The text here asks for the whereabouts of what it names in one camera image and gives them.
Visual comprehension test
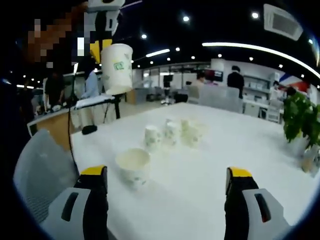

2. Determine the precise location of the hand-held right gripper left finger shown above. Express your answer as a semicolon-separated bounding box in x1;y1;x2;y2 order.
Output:
41;164;110;240

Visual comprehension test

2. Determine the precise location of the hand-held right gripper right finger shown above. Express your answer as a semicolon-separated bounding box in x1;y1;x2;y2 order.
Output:
223;166;292;240

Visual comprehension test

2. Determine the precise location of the short ceiling light strip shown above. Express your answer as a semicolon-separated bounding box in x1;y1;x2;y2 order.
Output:
145;48;171;58

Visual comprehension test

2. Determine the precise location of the white laptop stand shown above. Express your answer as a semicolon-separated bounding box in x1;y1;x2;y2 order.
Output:
74;95;121;124

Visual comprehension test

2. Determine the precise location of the yellow storage cabinet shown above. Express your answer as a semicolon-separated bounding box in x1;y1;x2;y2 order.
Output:
124;88;137;105

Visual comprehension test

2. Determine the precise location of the white table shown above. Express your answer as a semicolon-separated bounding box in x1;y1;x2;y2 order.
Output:
70;101;320;240

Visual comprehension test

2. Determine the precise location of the small black oval object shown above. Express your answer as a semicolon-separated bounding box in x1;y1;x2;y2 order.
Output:
81;124;98;136

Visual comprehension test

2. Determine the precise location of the small glass jar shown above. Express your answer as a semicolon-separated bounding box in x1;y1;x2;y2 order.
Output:
301;147;320;176

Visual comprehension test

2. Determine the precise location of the wooden desk panel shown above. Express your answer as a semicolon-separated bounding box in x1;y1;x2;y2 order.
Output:
27;109;76;151

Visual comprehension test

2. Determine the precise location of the white office desk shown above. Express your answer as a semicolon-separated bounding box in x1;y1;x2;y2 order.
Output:
243;98;285;123

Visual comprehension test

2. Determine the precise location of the green potted plant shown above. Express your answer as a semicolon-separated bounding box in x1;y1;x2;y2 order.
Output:
282;91;320;151

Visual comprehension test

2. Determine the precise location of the long curved ceiling light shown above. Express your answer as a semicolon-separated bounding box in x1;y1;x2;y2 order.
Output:
201;41;320;78

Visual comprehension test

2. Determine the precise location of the ceiling air conditioner vent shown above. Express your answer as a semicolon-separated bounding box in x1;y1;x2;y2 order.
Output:
262;3;305;41

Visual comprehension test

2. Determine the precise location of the thin dark cable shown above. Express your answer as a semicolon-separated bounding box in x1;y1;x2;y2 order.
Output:
66;62;80;171

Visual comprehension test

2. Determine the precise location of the red white blue wall banner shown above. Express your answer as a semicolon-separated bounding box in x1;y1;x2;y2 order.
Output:
278;72;311;91

